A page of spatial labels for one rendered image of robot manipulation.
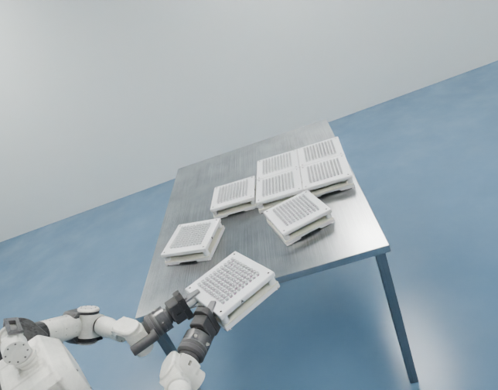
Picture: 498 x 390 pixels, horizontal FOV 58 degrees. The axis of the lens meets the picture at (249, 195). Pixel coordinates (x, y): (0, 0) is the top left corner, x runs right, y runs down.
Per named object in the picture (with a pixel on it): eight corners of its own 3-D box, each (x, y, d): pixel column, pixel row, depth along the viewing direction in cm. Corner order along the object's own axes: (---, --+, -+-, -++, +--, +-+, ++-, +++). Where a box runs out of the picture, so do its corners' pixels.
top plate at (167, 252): (179, 227, 236) (178, 224, 235) (221, 220, 227) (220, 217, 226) (162, 258, 216) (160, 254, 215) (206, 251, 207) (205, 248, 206)
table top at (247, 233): (179, 172, 325) (178, 168, 324) (327, 123, 309) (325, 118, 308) (138, 323, 194) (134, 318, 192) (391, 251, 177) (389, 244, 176)
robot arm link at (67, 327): (79, 336, 174) (29, 352, 154) (80, 302, 175) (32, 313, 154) (102, 341, 169) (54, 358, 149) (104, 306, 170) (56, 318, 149)
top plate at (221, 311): (237, 254, 176) (234, 250, 175) (276, 275, 157) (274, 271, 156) (186, 292, 166) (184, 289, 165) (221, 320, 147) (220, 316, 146)
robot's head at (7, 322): (0, 360, 119) (2, 333, 118) (-5, 344, 125) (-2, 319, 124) (26, 356, 122) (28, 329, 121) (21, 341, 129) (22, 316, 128)
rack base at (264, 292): (240, 264, 178) (239, 259, 177) (280, 286, 159) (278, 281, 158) (191, 302, 168) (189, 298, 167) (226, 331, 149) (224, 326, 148)
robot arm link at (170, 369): (175, 346, 136) (171, 370, 122) (198, 363, 137) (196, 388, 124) (162, 361, 136) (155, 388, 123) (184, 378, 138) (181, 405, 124)
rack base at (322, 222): (267, 223, 220) (266, 219, 219) (311, 201, 223) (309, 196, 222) (287, 246, 198) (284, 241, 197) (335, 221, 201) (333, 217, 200)
